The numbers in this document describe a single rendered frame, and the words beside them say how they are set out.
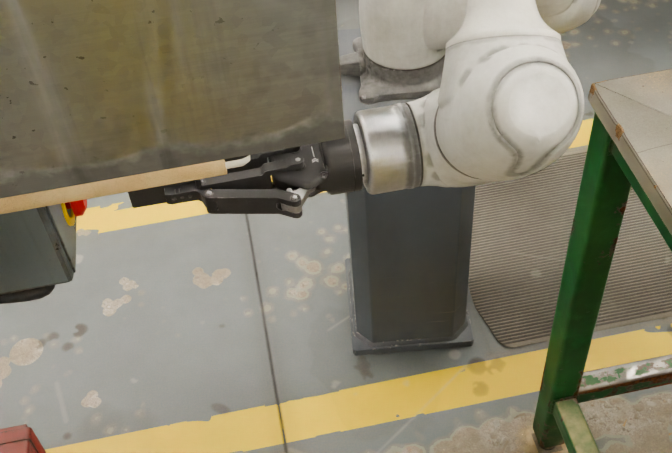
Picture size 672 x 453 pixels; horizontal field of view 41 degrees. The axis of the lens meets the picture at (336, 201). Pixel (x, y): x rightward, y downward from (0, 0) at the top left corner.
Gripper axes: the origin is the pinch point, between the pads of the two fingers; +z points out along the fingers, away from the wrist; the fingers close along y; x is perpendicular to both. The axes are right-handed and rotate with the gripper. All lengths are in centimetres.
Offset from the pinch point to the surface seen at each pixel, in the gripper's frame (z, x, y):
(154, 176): -1.8, 18.7, -17.5
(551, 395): -57, -84, 13
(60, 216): 12.7, -7.8, 6.1
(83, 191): 3.4, 18.5, -17.5
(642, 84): -63, -14, 18
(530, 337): -66, -107, 40
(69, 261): 12.9, -12.3, 3.2
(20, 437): 28, -45, 2
